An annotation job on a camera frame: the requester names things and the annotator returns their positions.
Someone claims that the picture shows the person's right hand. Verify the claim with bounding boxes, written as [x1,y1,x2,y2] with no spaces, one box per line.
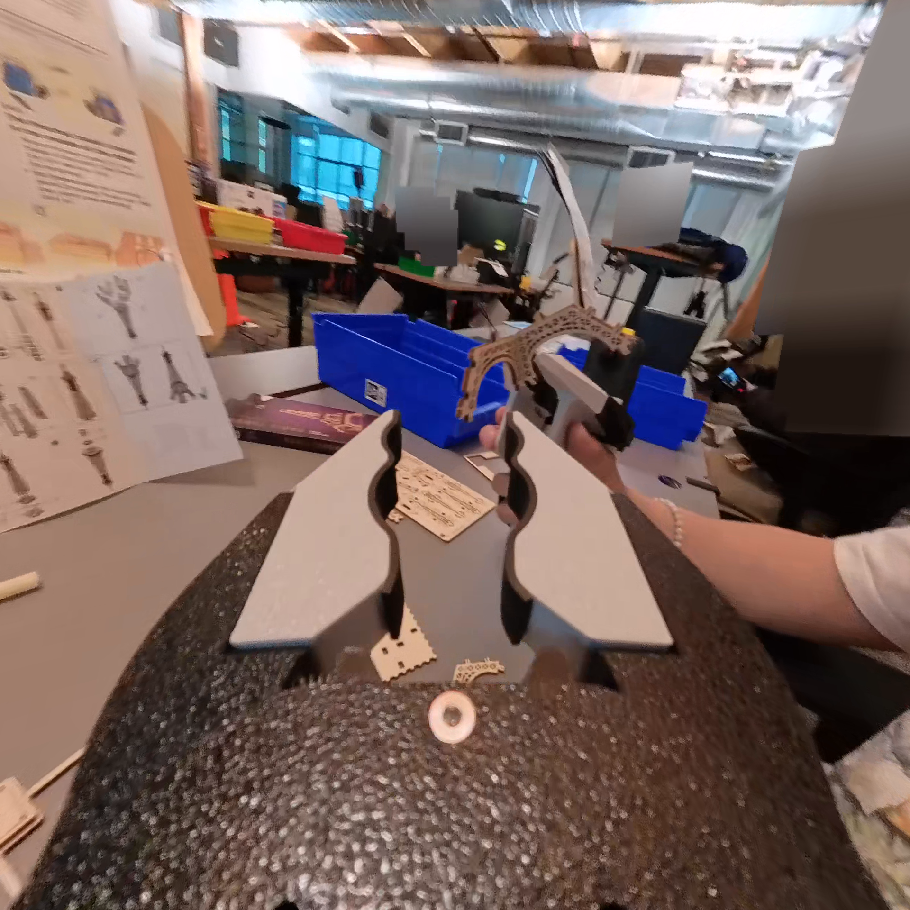
[478,407,630,496]

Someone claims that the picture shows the black wall box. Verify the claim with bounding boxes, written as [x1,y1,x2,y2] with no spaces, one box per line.
[202,18,240,68]

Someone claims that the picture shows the window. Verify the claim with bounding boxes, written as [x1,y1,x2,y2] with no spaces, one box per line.
[217,92,385,207]

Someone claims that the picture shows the wooden table with black legs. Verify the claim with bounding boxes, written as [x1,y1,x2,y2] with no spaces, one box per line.
[209,235,356,349]

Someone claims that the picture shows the blue plastic bin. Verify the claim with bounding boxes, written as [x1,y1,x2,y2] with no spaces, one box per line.
[311,313,708,450]

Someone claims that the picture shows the red plastic bin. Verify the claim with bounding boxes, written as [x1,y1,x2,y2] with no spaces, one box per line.
[273,217,348,255]

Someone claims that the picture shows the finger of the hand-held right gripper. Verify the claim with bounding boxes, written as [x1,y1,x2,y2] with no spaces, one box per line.
[537,353,614,417]

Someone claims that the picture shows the black monitor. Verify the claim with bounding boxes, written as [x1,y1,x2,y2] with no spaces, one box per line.
[455,188,541,265]

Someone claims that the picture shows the printed colour leaflet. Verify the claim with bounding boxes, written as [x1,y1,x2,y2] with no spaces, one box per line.
[0,0,214,341]

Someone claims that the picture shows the white t-shirt sleeve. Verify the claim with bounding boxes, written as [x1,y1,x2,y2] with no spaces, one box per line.
[833,508,910,651]

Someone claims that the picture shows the silver ventilation duct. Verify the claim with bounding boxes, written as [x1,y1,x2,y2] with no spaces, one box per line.
[306,50,854,146]

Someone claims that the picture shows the purple puzzle box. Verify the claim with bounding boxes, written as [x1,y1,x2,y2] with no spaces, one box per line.
[226,394,378,456]

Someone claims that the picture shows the wooden sprue with square plates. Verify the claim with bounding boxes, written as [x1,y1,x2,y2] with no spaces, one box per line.
[0,745,88,905]

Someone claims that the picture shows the person's right forearm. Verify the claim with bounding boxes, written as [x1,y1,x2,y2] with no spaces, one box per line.
[613,487,886,651]

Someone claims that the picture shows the dark cabinet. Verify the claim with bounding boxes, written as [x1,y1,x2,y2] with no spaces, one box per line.
[636,307,708,374]

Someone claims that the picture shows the white flat cable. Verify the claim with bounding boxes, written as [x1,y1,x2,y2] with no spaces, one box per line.
[542,141,598,314]

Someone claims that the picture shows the grey panel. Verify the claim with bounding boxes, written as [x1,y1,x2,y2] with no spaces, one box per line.
[355,277,408,318]

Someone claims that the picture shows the square toothed wooden plate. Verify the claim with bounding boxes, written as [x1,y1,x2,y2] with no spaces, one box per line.
[370,604,438,687]

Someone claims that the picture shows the white bead bracelet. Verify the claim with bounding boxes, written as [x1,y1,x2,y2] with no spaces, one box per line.
[653,496,685,550]

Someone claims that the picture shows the wooden puzzle part sheet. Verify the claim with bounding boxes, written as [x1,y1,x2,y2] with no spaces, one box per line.
[387,455,497,543]

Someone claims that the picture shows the brown cardboard board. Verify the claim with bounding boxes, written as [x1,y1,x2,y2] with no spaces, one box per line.
[138,14,228,351]

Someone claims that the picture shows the cluttered work table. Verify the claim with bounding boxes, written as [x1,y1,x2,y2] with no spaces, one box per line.
[373,262,516,329]

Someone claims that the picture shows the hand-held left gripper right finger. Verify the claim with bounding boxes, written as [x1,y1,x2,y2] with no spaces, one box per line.
[496,411,675,658]

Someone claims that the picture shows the dark blue jacket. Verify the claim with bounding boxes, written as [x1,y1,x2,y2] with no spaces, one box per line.
[679,227,749,282]

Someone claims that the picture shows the white assembly instruction sheet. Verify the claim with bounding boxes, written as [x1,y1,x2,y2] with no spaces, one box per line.
[0,263,244,534]

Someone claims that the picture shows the yellow plastic bin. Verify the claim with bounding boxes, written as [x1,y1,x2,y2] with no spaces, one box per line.
[209,208,277,246]

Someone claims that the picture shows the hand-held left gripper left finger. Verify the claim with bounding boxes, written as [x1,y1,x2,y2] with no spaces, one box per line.
[229,409,406,658]

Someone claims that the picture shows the standing desk with black leg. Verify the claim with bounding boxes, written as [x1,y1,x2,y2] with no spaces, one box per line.
[603,240,726,335]

